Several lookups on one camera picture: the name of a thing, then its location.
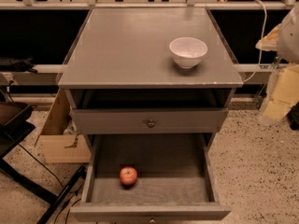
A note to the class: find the red apple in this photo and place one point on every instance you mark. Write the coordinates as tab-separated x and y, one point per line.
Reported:
128	175

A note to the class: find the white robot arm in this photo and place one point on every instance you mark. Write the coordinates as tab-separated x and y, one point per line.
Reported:
283	85

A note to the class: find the grey wooden drawer cabinet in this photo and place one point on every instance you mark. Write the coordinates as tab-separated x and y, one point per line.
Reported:
123	61

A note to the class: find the grey top drawer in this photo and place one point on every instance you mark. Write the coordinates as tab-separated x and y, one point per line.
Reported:
118	121

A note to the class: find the grey open middle drawer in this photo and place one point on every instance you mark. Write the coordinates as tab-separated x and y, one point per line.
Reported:
174	180

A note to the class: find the round brass top knob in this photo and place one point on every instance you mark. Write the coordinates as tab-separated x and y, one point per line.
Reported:
151	123

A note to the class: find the white ceramic bowl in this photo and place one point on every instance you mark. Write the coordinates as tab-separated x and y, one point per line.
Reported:
187	52

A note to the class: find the cardboard box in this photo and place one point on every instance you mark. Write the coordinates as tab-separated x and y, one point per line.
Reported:
60	141

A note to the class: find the black metal stand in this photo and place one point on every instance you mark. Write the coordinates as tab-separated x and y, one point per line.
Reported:
14	127

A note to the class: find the metal frame rail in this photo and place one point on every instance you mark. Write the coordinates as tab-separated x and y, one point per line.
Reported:
48	75

